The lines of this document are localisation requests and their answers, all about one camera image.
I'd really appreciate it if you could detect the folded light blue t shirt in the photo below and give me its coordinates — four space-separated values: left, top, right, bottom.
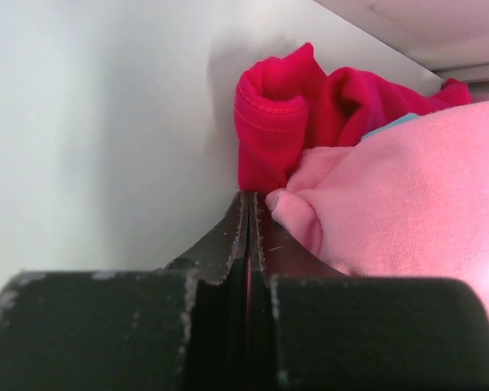
361 113 420 141

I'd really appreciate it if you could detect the folded red t shirt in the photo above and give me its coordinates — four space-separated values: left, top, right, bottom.
234 43 472 196

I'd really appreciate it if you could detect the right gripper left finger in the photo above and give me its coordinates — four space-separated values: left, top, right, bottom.
0 192 250 390

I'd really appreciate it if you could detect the right aluminium corner post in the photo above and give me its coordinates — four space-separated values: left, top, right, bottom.
432 63 489 84

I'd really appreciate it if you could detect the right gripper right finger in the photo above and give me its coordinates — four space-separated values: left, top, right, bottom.
247 193 489 390

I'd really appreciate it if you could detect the pink t shirt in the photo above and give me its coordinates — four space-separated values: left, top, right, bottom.
266 101 489 317

